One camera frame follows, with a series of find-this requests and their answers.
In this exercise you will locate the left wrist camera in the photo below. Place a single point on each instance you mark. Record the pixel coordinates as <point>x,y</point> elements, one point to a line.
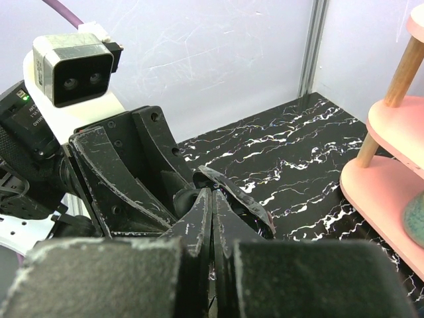
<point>68,77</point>

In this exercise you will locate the pink three-tier wooden shelf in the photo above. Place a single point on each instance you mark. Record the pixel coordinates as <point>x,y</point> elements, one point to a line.
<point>388,170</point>

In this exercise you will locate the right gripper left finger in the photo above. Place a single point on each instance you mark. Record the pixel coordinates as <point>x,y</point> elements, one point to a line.
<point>126,277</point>

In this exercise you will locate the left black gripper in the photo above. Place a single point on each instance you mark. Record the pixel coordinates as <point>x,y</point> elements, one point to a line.
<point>130,173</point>

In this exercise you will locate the small black clip object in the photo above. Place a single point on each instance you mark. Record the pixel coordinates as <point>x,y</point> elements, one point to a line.
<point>245,206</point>

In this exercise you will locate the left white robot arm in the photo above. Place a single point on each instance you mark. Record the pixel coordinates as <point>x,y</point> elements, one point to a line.
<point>35,181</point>

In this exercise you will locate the green speckled ceramic mug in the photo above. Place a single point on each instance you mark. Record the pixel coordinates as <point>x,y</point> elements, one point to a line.
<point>413,222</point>

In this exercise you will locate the aluminium frame rail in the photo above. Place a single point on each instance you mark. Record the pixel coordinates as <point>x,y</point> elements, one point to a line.
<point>312,47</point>

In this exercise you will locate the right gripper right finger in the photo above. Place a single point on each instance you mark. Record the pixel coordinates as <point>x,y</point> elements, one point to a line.
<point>256,277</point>

